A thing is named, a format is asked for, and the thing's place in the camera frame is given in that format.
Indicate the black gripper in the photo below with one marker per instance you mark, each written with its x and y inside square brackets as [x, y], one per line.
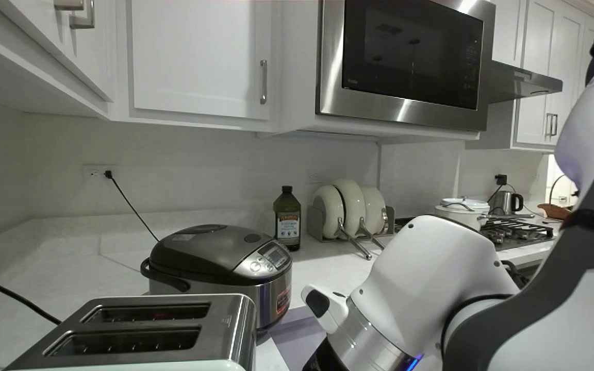
[325, 359]

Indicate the silver two-slot toaster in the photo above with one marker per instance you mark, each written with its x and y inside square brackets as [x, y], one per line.
[228, 323]

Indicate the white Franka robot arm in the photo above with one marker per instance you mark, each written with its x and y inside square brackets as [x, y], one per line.
[434, 274]

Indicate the dark green glass bottle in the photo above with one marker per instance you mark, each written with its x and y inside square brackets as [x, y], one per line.
[287, 224]

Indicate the silver black rice cooker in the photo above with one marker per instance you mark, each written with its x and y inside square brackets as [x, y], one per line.
[216, 259]

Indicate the white lidded pot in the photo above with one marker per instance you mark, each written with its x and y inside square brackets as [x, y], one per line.
[462, 209]

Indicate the black gas stovetop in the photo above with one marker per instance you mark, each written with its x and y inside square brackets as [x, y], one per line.
[516, 230]

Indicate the stainless steel kettle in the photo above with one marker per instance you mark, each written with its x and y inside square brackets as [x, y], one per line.
[499, 198]

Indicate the stainless steel microwave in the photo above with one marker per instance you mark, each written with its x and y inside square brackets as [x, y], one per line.
[406, 62]

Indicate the white single-door upper cabinet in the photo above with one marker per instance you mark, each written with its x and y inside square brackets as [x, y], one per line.
[194, 54]

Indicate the stainless steel range hood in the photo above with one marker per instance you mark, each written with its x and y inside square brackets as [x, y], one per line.
[516, 83]

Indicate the white tall upper cabinet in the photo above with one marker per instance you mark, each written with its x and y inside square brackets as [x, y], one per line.
[537, 41]

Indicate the white double-door upper cabinet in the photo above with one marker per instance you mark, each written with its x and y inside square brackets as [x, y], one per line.
[9, 41]

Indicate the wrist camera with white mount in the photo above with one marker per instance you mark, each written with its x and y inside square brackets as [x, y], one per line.
[325, 305]

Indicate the white wall outlet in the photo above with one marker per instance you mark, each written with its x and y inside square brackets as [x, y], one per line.
[93, 171]

